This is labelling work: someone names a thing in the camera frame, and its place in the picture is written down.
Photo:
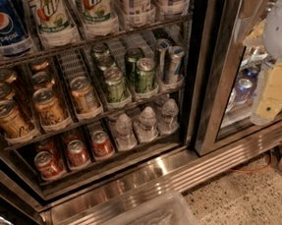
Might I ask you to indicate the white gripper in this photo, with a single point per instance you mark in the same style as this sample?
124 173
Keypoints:
279 31

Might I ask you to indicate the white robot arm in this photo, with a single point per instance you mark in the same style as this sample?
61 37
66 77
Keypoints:
272 35

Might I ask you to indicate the second-row orange lacroix can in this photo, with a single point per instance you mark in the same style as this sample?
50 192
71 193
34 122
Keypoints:
39 65
43 80
48 106

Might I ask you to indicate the steel glass fridge door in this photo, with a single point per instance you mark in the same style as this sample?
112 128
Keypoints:
218 54

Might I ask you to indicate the clear plastic bin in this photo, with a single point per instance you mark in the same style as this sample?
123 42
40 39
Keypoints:
167 209

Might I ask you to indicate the middle green can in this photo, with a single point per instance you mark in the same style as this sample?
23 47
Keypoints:
106 61

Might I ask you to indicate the back left red can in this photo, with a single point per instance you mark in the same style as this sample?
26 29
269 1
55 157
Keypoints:
46 145

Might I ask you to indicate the middle second-row orange LaCroix can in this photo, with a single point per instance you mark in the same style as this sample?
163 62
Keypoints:
43 80

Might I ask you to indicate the front middle red can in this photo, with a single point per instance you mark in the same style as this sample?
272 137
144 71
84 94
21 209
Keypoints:
77 153

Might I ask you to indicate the right 7UP zero sugar can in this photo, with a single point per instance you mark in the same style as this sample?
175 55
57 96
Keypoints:
95 11

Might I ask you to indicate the front left red can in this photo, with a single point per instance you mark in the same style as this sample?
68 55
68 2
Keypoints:
47 164

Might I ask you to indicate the upper wire fridge shelf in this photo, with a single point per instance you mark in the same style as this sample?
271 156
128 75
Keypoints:
84 43

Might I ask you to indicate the left Pepsi can behind glass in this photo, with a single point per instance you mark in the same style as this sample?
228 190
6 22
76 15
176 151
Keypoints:
243 87

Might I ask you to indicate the left water bottle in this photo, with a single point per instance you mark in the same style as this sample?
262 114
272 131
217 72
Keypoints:
125 138

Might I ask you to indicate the back green can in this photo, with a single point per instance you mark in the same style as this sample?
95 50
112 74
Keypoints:
99 49

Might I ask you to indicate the back left orange LaCroix can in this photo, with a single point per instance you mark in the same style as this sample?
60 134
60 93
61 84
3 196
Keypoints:
7 75

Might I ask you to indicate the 7up zero sugar can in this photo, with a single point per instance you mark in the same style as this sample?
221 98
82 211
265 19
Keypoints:
95 11
50 15

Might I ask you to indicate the red can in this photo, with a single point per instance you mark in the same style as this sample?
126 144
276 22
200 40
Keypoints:
47 164
46 145
101 144
77 153
71 135

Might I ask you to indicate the green can lane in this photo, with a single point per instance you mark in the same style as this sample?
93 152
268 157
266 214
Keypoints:
132 56
115 84
145 75

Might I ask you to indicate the left 7UP zero sugar can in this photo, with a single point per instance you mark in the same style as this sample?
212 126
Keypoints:
50 15

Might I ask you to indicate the middle left orange LaCroix can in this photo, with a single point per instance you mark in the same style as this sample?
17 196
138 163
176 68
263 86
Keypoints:
6 92

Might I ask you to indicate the wire fridge shelf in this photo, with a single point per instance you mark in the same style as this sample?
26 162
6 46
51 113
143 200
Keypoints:
75 119
84 43

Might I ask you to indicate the right water bottle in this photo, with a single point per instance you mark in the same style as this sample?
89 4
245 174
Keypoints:
167 123

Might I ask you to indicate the green can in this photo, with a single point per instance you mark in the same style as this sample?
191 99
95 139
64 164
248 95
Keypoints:
106 61
99 49

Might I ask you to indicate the back second-row orange LaCroix can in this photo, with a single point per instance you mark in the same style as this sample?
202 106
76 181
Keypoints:
39 65

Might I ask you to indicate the back middle red can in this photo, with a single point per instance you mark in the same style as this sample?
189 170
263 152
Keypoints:
71 135

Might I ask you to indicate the front second-row orange LaCroix can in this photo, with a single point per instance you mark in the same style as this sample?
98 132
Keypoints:
48 106

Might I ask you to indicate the right slim silver can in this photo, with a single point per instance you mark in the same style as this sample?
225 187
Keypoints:
174 64

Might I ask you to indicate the water bottle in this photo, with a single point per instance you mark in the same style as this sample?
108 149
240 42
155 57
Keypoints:
125 138
167 123
146 126

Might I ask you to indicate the blue Pepsi can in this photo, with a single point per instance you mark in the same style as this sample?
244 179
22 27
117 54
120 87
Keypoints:
12 29

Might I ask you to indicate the third-row orange LaCroix can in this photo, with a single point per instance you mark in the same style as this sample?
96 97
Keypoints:
84 95

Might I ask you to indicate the middle wire fridge shelf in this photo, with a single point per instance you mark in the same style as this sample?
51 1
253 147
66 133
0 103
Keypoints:
75 119

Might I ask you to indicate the steel fridge base grille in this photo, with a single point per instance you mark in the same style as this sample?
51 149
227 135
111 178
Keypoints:
232 186

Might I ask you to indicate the middle water bottle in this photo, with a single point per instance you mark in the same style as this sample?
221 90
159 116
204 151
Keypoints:
146 126

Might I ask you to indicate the right red can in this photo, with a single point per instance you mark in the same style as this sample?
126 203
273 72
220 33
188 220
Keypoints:
101 144

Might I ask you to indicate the front left orange LaCroix can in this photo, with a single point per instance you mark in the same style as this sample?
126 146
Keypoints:
13 120

